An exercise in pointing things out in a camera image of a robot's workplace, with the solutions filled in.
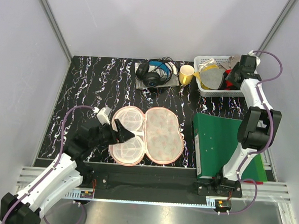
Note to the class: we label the black over-ear headphones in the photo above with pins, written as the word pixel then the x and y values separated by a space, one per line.
pixel 156 72

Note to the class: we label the red bra with black straps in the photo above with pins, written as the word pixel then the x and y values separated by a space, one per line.
pixel 228 85

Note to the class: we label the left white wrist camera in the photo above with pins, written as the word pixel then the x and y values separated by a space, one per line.
pixel 103 114

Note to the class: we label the yellow mug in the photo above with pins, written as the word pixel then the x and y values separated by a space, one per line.
pixel 186 74

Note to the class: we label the grey cloth in basket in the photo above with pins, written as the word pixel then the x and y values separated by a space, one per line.
pixel 212 78

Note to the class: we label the beige cloth in basket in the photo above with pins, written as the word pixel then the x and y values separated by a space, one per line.
pixel 230 62

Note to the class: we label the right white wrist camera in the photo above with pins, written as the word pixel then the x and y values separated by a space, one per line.
pixel 253 53

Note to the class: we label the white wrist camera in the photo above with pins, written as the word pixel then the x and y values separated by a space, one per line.
pixel 103 114
pixel 253 53

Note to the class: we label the green binder folder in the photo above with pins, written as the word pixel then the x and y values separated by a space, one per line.
pixel 216 144

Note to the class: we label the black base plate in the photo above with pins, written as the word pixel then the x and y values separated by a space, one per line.
pixel 156 184

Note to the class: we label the grey book under headphones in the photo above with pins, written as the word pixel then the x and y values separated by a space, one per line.
pixel 172 83

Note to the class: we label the white plastic basket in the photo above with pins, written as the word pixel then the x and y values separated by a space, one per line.
pixel 209 92

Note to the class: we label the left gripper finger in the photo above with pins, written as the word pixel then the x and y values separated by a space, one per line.
pixel 121 138
pixel 122 132

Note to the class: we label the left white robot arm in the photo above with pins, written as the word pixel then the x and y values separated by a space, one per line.
pixel 65 173

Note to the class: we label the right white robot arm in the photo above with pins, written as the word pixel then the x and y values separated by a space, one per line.
pixel 258 128

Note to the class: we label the yellow cloth in basket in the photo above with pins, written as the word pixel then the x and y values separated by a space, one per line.
pixel 197 75

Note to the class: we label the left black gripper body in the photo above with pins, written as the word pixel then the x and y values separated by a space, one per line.
pixel 107 134

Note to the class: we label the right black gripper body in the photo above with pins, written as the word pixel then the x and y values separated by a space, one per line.
pixel 236 70

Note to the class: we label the white packet in basket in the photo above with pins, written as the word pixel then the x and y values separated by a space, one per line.
pixel 207 63

